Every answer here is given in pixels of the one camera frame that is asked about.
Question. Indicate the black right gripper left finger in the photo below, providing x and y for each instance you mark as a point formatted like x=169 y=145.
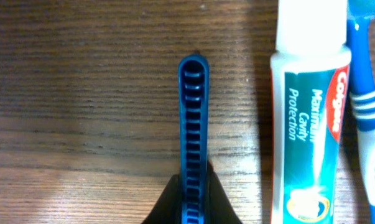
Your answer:
x=167 y=209

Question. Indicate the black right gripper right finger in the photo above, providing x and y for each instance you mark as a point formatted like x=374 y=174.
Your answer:
x=218 y=209

